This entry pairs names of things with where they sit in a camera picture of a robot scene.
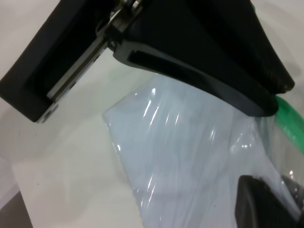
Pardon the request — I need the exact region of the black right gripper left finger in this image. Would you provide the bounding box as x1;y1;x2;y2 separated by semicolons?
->
233;175;300;228

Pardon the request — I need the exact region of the clear zip bag green strip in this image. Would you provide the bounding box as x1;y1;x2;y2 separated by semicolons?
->
101;75;304;228

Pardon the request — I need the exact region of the white paper stack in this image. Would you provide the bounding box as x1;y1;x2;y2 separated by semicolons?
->
102;76;285;228

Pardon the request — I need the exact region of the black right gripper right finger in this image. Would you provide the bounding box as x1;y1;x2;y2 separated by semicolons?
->
282;175;304;215

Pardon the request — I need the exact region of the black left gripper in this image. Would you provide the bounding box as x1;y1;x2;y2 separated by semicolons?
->
0;0;148;124

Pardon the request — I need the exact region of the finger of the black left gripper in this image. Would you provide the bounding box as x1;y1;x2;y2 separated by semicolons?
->
113;39;279;118
123;0;296;96

